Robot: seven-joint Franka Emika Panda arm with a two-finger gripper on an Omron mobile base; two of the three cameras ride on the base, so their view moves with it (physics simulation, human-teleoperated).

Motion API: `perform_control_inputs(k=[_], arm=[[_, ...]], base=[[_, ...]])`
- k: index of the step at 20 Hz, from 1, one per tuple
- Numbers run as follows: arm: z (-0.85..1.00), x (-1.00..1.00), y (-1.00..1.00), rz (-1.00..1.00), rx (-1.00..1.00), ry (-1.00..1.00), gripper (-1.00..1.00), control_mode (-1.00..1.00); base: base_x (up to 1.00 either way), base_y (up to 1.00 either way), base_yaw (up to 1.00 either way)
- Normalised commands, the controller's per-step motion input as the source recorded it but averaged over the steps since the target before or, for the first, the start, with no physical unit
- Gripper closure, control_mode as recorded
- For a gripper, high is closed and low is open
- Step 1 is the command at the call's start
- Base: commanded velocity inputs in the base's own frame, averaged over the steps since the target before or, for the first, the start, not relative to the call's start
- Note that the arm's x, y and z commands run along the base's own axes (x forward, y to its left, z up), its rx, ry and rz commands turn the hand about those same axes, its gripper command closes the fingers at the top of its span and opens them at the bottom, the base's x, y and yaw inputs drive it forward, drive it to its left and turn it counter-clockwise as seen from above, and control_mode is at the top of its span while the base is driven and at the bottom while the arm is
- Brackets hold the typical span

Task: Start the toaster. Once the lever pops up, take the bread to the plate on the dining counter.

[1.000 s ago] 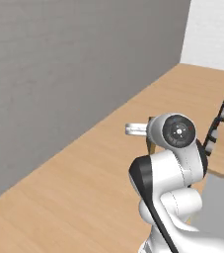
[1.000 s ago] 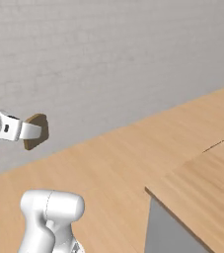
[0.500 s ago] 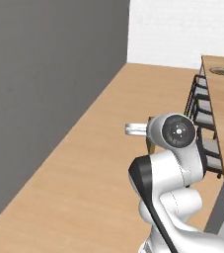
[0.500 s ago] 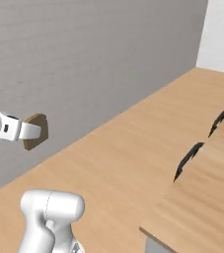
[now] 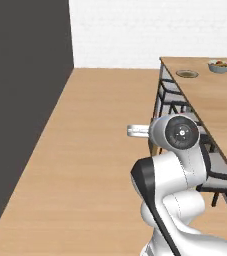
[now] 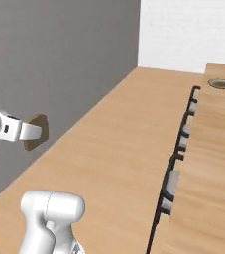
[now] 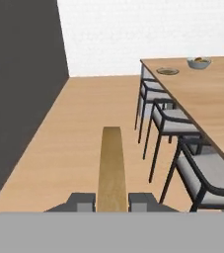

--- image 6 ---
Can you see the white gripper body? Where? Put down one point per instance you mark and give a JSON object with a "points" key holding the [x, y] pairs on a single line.
{"points": [[29, 131]]}

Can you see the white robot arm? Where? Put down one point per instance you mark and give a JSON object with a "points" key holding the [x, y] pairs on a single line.
{"points": [[48, 211]]}

